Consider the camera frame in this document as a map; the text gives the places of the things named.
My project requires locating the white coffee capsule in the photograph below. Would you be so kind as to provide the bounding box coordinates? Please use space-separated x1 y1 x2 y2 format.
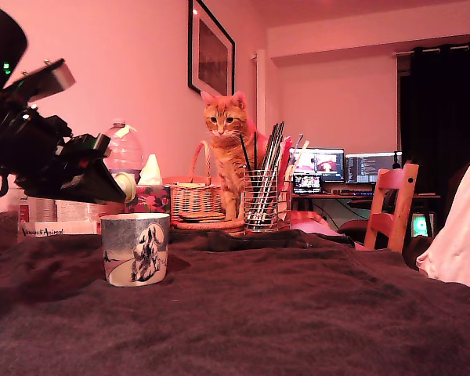
114 172 138 203

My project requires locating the white cup with winter print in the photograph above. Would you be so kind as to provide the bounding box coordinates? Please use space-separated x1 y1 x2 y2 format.
100 213 171 287

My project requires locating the glass jar of coffee beans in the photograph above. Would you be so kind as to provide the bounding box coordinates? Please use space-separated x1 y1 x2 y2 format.
0 195 21 258

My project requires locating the large clear water bottle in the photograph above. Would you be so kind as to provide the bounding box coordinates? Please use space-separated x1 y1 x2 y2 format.
103 118 145 183

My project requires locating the white cardboard can tray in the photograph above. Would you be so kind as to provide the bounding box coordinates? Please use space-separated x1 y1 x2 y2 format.
17 219 103 239

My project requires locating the floral tissue box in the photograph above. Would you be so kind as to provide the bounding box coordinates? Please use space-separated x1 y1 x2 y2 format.
124 185 172 215

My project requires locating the white tissue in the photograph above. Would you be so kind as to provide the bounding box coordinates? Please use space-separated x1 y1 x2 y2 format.
137 154 164 186

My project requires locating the square cork coaster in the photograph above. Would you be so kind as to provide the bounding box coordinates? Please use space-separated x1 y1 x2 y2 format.
178 211 226 222

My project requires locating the round cork trivet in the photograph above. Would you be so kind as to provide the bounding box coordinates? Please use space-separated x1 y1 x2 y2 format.
171 219 246 236

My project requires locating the orange tabby cat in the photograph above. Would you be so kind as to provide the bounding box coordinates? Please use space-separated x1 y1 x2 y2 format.
201 90 269 222

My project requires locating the black framed picture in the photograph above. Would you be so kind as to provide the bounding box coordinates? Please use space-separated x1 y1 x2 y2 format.
187 0 237 97

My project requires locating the bundle of metal chopsticks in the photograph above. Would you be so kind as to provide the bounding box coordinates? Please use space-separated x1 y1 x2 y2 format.
254 121 286 230

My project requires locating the red and white packet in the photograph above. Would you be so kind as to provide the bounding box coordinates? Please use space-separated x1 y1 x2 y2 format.
277 136 295 220

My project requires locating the dark brown cloth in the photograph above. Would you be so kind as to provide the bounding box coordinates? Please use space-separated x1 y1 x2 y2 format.
0 229 470 376

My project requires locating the pale wooden utensil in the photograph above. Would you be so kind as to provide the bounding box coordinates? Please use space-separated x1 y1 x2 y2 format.
291 132 311 169

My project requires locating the small screen under monitor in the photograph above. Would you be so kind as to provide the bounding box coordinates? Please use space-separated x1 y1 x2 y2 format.
292 174 322 195

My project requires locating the computer monitor with video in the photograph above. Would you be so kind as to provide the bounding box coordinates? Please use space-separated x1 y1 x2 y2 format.
291 147 345 183

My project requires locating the wooden desk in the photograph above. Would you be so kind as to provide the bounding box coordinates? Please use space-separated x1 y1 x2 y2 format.
291 190 442 236

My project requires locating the computer monitor with code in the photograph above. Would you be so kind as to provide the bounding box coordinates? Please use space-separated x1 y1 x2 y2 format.
345 151 403 184

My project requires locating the wooden chair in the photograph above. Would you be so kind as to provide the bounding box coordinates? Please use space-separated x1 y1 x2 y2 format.
363 163 420 254

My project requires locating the computer case with glowing fan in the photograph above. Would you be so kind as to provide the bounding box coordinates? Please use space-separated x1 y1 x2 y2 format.
410 213 436 238

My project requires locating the dark curtain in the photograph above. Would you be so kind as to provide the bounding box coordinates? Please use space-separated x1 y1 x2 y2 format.
399 42 470 236

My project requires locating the pale pink cloth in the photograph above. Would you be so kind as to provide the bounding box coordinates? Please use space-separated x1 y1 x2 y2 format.
416 154 470 306

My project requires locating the grey camera box on bracket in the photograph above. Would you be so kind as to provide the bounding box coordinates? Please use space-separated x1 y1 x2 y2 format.
5 58 78 103

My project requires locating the wicker basket with handle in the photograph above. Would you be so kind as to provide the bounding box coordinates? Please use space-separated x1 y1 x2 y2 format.
168 139 224 224

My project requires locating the wire utensil holder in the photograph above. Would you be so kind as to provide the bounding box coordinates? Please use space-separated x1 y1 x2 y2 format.
242 166 293 234

